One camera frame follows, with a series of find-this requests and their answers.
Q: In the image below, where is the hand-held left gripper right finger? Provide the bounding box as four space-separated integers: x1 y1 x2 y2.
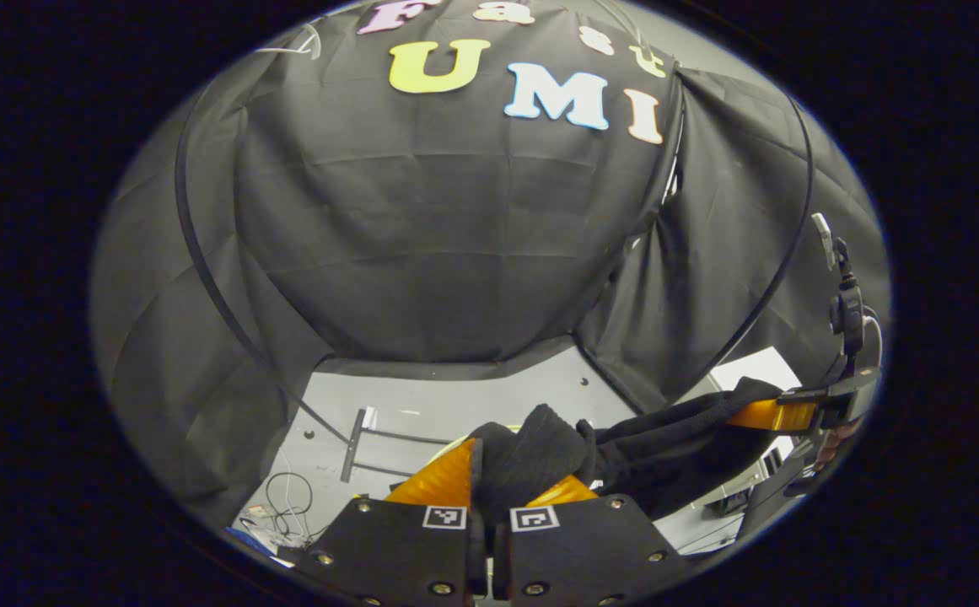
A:
493 472 697 607

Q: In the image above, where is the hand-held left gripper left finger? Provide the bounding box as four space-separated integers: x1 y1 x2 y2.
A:
291 437 490 607

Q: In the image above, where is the black knit garment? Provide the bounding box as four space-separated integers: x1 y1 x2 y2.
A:
468 377 785 519

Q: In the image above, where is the white plastic hanger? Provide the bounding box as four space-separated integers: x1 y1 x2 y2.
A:
255 21 323 62

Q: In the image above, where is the blue packet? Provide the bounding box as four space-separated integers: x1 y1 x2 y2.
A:
228 504 304 561

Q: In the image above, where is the black backdrop cloth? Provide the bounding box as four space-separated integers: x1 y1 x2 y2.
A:
91 0 890 524

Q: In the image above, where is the black floor cable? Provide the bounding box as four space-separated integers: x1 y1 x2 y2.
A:
263 470 315 542

